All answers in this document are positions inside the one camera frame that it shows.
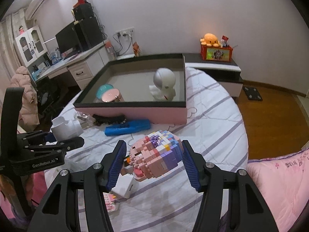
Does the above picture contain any white glass-door cabinet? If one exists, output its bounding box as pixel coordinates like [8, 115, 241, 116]
[15, 25, 47, 64]

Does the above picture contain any pink white striped block figure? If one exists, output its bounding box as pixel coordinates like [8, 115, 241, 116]
[104, 193, 121, 211]

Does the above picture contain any white plug adapter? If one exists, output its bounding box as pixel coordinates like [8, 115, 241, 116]
[51, 116, 84, 142]

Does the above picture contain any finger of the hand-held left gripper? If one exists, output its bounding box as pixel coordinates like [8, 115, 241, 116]
[18, 130, 58, 147]
[26, 136, 85, 155]

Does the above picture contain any white air conditioner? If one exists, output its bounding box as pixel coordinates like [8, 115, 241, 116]
[25, 0, 52, 20]

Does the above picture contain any black computer monitor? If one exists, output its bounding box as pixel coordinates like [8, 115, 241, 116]
[55, 22, 82, 54]

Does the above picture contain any white charger block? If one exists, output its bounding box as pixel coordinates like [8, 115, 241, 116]
[110, 173, 140, 199]

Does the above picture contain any pink box with dark rim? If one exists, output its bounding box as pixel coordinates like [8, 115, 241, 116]
[73, 53, 188, 125]

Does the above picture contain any black speaker box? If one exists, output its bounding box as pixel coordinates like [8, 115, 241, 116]
[72, 2, 95, 21]

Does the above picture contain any clear case with brown stick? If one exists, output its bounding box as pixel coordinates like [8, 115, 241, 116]
[74, 110, 96, 127]

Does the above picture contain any blue comb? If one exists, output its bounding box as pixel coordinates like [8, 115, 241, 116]
[104, 119, 151, 136]

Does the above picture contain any black office chair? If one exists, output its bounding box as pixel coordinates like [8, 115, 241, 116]
[34, 77, 73, 116]

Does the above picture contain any orange octopus plush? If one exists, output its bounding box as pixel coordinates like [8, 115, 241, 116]
[200, 33, 221, 47]

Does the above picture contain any black hair clip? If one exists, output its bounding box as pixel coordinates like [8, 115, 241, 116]
[92, 113, 127, 126]

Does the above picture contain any rose gold round tin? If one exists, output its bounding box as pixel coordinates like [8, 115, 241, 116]
[101, 89, 125, 102]

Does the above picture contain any pale curtain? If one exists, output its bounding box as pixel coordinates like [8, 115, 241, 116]
[0, 8, 27, 83]

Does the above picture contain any wall power outlet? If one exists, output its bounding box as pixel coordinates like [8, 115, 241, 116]
[113, 28, 135, 37]

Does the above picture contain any teal plastic case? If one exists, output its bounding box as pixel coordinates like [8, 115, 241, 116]
[96, 84, 114, 99]

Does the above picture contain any black white low cabinet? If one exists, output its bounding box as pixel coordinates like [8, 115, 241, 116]
[183, 53, 244, 98]

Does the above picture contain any pink puffer jacket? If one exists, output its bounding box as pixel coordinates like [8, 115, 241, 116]
[10, 66, 40, 126]

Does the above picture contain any black computer tower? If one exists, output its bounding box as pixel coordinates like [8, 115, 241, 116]
[74, 17, 104, 51]

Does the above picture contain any pink cloth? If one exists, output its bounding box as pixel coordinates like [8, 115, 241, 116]
[0, 171, 46, 223]

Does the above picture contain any black power cable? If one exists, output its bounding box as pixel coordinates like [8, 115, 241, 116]
[104, 32, 132, 56]

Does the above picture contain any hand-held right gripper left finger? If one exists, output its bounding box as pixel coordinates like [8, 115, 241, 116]
[28, 140, 127, 232]

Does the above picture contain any clear bottle orange cap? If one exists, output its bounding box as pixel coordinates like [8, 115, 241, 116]
[104, 41, 116, 60]

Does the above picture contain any black bathroom scale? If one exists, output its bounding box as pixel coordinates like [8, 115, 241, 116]
[243, 86, 263, 101]

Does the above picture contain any pink embroidered quilt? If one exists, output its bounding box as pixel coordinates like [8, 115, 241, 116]
[247, 147, 309, 232]

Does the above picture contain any white astronaut figurine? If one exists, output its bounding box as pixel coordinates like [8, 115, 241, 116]
[149, 68, 177, 101]

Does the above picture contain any red printed box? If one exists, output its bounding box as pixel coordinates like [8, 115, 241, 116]
[200, 45, 233, 63]

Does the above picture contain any pink purple block figure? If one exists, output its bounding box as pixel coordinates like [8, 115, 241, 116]
[120, 130, 185, 182]

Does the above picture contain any white desk with drawers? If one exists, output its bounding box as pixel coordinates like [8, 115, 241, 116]
[29, 40, 110, 90]

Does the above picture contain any red orange paper ornament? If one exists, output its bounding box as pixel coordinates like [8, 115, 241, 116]
[132, 41, 142, 57]

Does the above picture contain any blue white box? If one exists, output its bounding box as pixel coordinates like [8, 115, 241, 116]
[48, 49, 61, 64]

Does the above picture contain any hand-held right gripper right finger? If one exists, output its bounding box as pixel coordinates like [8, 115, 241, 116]
[182, 140, 274, 232]

